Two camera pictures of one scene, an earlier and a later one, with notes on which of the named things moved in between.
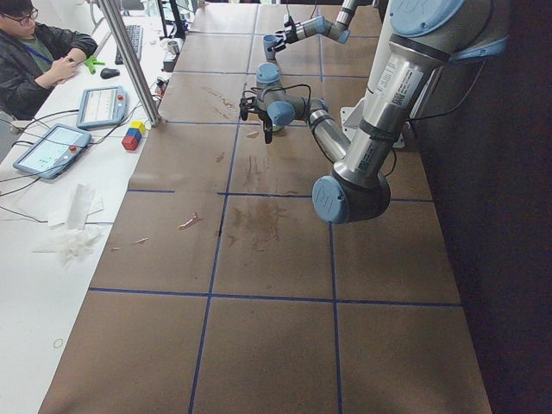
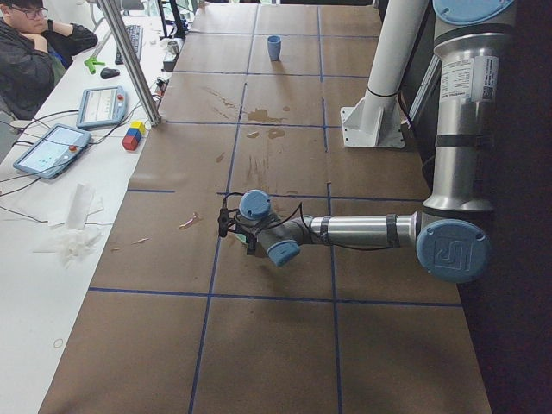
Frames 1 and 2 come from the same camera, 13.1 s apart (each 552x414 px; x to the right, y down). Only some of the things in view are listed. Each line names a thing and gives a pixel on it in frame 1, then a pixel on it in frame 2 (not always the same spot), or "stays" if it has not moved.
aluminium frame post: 134,72 stays
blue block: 135,132 stays
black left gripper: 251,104 → 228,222
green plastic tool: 91,61 stays
